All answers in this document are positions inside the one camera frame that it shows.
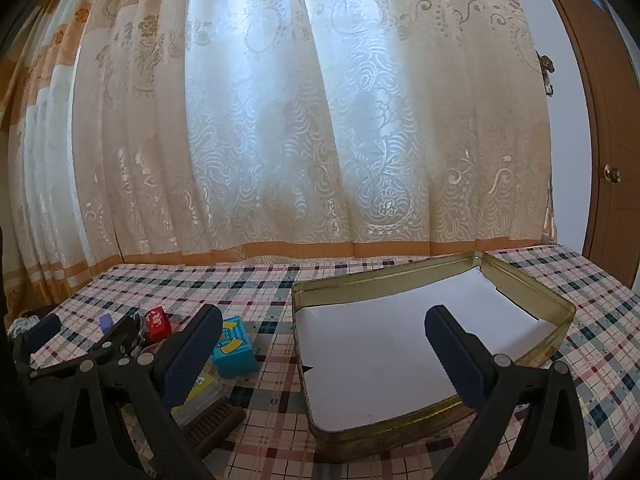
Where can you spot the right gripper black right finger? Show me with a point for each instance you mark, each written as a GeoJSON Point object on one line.
{"type": "Point", "coordinates": [551, 443]}

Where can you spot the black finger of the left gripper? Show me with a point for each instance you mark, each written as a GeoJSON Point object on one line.
{"type": "Point", "coordinates": [118, 342]}
{"type": "Point", "coordinates": [30, 342]}

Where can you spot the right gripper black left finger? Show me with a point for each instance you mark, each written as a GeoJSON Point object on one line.
{"type": "Point", "coordinates": [157, 382]}

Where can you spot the red toy brick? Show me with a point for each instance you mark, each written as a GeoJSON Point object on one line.
{"type": "Point", "coordinates": [157, 325]}

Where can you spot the teal toy brick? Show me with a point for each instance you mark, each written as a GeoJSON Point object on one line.
{"type": "Point", "coordinates": [233, 355]}

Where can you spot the brown wooden block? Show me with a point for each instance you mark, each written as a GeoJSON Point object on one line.
{"type": "Point", "coordinates": [207, 430]}

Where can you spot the dental floss pick box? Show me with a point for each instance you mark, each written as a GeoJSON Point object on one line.
{"type": "Point", "coordinates": [205, 392]}

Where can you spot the purple small block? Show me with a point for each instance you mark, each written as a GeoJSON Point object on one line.
{"type": "Point", "coordinates": [106, 323]}

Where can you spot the plaid tablecloth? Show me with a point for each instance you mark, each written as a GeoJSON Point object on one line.
{"type": "Point", "coordinates": [601, 348]}

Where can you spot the gold metal tin tray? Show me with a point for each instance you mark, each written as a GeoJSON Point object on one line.
{"type": "Point", "coordinates": [527, 293]}

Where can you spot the white paper liner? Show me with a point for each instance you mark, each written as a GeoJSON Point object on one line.
{"type": "Point", "coordinates": [370, 361]}

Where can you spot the brown wooden door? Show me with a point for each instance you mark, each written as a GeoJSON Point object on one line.
{"type": "Point", "coordinates": [612, 99]}

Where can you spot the cream patterned curtain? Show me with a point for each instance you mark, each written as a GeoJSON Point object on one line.
{"type": "Point", "coordinates": [203, 131]}

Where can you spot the brass door knob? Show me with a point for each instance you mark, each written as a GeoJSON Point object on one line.
{"type": "Point", "coordinates": [612, 174]}

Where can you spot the curtain tieback hook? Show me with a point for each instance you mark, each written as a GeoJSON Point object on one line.
{"type": "Point", "coordinates": [546, 69]}

